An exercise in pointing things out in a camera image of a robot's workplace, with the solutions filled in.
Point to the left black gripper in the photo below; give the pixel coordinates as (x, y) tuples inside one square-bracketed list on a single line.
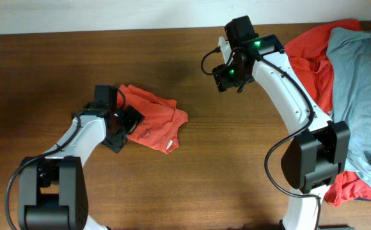
[(133, 117)]

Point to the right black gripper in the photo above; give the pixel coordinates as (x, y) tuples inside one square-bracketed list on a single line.
[(222, 79)]

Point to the orange printed t-shirt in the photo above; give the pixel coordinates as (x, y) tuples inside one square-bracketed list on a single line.
[(162, 119)]

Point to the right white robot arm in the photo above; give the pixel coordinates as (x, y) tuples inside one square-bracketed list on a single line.
[(306, 163)]

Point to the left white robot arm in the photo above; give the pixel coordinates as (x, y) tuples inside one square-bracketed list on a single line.
[(52, 189)]

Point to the orange shirt in pile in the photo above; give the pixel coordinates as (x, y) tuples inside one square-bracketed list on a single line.
[(307, 56)]

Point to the grey t-shirt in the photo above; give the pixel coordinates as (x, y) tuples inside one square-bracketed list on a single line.
[(350, 55)]

